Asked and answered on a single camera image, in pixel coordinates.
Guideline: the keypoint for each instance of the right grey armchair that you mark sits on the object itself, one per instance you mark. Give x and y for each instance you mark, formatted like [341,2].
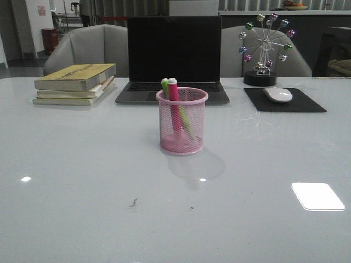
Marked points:
[286,64]

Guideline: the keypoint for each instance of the green highlighter pen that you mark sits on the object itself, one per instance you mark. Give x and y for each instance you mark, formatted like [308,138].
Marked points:
[184,118]

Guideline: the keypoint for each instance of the grey open laptop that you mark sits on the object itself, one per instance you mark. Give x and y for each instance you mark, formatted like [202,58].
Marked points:
[184,47]

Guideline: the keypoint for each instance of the fruit bowl on counter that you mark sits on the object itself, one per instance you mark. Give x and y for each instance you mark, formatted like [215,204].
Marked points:
[293,6]

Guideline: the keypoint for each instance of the pink highlighter pen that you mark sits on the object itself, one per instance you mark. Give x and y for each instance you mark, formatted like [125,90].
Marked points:
[173,96]

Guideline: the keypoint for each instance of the white computer mouse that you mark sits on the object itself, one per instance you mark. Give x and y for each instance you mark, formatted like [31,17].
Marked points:
[276,94]

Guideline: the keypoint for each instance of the pink mesh pen holder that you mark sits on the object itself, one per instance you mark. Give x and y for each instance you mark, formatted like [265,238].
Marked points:
[179,143]

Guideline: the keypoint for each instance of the top yellow book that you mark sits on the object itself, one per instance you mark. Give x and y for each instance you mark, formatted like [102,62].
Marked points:
[80,77]

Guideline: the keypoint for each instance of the left grey armchair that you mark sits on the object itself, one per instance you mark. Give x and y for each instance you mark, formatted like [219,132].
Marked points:
[91,45]

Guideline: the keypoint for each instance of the grey armchair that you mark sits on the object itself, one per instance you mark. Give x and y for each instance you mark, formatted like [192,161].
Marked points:
[91,45]
[286,64]

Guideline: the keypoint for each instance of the red trash bin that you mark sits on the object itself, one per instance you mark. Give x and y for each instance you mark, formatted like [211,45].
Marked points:
[50,39]

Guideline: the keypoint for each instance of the ferris wheel desk toy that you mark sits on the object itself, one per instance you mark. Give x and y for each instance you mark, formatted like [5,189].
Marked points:
[261,74]

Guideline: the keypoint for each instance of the middle white book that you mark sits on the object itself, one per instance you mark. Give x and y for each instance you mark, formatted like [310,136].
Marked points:
[92,93]

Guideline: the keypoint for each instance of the black mouse pad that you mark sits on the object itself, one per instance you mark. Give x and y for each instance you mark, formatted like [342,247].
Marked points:
[300,102]

